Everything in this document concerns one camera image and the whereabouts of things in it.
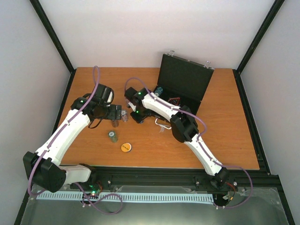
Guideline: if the orange big blind button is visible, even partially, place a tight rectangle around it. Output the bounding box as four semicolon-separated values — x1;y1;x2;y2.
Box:
121;143;132;152

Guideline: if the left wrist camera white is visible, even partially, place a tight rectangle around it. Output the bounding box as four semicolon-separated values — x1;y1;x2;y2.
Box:
106;89;114;105

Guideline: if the green chip stack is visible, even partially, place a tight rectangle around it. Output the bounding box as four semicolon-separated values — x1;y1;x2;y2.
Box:
108;131;118;143

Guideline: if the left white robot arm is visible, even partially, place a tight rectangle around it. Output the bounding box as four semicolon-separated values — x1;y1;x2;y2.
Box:
23;84;121;193

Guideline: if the blue chip stack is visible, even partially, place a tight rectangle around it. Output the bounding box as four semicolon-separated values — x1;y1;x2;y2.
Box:
154;87;163;97

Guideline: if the triangular all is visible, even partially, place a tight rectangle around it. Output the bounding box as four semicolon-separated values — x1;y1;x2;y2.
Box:
167;97;180;106

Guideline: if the purple chip stack right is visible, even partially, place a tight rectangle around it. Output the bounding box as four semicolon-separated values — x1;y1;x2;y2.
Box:
121;110;128;122

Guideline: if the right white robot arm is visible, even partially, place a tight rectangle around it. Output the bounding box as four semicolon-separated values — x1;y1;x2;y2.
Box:
124;87;229;189

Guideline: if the black poker set case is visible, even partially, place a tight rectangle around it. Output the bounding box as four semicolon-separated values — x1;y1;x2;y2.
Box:
153;53;214;115

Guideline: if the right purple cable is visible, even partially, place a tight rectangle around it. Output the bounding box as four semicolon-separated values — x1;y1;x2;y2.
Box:
124;77;254;210

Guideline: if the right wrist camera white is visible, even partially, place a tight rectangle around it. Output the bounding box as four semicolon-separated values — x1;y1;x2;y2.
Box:
127;102;136;112

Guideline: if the light blue slotted cable duct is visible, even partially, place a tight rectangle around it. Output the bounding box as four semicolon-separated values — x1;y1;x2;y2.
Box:
37;191;214;204

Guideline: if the purple cable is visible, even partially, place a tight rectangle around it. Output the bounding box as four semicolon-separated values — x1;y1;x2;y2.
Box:
27;65;124;215
124;77;254;210

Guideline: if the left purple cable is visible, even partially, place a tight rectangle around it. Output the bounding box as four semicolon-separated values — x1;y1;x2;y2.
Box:
27;65;124;215

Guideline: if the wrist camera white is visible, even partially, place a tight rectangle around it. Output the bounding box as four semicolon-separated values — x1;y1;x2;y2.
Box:
106;89;114;105
127;102;136;112

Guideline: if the black aluminium frame rail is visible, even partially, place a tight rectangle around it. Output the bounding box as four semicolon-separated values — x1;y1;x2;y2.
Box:
81;166;283;194

